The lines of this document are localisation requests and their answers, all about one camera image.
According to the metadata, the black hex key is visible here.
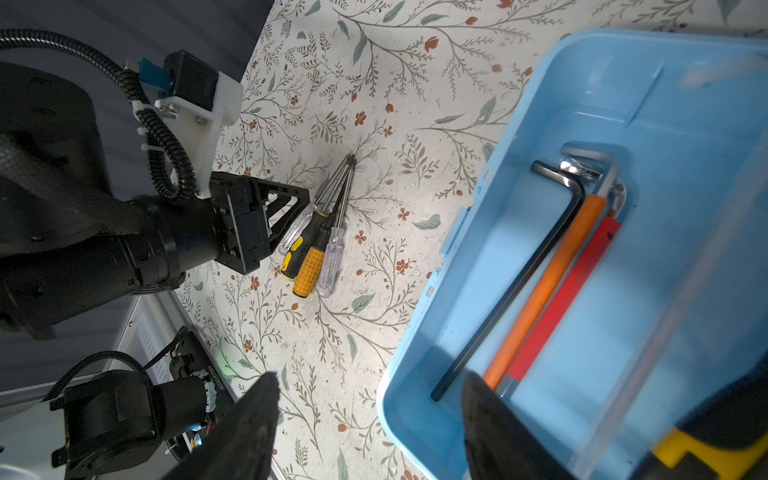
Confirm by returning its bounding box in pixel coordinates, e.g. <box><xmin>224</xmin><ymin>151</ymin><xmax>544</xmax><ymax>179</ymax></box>
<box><xmin>430</xmin><ymin>160</ymin><xmax>585</xmax><ymax>402</ymax></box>

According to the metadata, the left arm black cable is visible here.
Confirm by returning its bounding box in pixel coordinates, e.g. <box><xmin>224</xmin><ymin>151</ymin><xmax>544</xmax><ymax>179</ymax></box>
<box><xmin>0</xmin><ymin>28</ymin><xmax>199</xmax><ymax>203</ymax></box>

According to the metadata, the red hex key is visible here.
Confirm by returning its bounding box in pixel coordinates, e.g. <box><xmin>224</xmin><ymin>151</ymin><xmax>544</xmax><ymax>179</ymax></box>
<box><xmin>496</xmin><ymin>180</ymin><xmax>627</xmax><ymax>398</ymax></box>

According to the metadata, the yellow black utility knife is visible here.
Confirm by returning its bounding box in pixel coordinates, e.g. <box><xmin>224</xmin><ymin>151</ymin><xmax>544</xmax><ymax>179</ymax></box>
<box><xmin>631</xmin><ymin>357</ymin><xmax>767</xmax><ymax>479</ymax></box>

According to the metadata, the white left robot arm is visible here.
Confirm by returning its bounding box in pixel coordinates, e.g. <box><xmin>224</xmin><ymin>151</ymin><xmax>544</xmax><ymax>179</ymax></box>
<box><xmin>1</xmin><ymin>51</ymin><xmax>309</xmax><ymax>339</ymax></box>

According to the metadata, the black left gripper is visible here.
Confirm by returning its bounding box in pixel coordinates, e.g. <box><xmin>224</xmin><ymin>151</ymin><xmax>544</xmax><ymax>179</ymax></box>
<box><xmin>209</xmin><ymin>172</ymin><xmax>310</xmax><ymax>275</ymax></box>

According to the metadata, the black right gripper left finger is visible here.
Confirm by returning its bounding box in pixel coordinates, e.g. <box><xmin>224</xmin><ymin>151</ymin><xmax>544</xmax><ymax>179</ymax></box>
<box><xmin>165</xmin><ymin>372</ymin><xmax>280</xmax><ymax>480</ymax></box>

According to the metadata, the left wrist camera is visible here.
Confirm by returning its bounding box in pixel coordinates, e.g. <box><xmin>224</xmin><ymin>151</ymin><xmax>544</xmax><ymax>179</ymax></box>
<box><xmin>124</xmin><ymin>50</ymin><xmax>244</xmax><ymax>204</ymax></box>

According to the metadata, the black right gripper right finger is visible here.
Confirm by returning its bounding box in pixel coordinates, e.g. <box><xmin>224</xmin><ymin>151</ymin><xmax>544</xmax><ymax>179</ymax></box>
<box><xmin>461</xmin><ymin>372</ymin><xmax>573</xmax><ymax>479</ymax></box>

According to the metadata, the blue plastic tool box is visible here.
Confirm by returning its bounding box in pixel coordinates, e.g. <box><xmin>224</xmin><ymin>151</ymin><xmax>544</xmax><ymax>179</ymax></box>
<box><xmin>377</xmin><ymin>30</ymin><xmax>767</xmax><ymax>479</ymax></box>

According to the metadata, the orange hex key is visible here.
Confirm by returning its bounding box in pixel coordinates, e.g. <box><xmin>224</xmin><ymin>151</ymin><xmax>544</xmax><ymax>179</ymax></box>
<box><xmin>483</xmin><ymin>143</ymin><xmax>619</xmax><ymax>390</ymax></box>

